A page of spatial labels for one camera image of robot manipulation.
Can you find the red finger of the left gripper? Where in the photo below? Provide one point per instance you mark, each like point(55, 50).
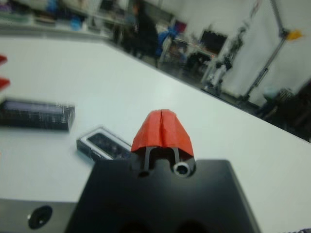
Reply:
point(3, 59)
point(4, 83)

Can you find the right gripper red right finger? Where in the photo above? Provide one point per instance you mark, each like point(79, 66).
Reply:
point(175, 133)

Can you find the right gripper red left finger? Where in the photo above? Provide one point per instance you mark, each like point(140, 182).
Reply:
point(148, 133)

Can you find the shiny black box lid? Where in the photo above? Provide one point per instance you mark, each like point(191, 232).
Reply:
point(36, 116)

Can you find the black box with white insert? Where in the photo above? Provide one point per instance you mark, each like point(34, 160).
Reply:
point(83, 145)

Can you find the blue bag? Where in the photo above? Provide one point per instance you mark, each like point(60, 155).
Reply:
point(165, 41)

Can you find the black monitor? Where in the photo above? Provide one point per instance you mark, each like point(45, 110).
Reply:
point(213, 41)

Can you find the person in black coat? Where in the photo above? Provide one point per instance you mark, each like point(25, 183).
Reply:
point(143, 31)

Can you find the silver metal pole stand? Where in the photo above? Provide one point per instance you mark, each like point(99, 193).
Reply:
point(267, 63)

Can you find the yellow clamp on pole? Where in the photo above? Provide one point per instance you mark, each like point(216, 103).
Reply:
point(294, 34)

